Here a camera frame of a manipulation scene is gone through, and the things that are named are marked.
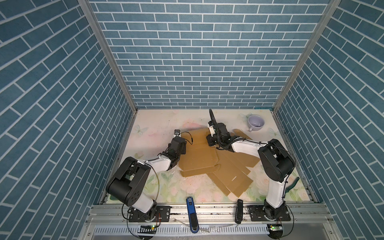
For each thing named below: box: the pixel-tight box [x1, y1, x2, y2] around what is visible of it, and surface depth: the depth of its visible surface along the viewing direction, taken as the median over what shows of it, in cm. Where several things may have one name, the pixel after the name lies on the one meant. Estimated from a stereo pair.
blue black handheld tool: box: [186, 196, 200, 234], surface depth 74 cm
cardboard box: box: [179, 128, 221, 178], surface depth 91 cm
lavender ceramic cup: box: [247, 115, 265, 132], surface depth 110 cm
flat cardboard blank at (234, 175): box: [206, 128, 261, 198], surface depth 89 cm
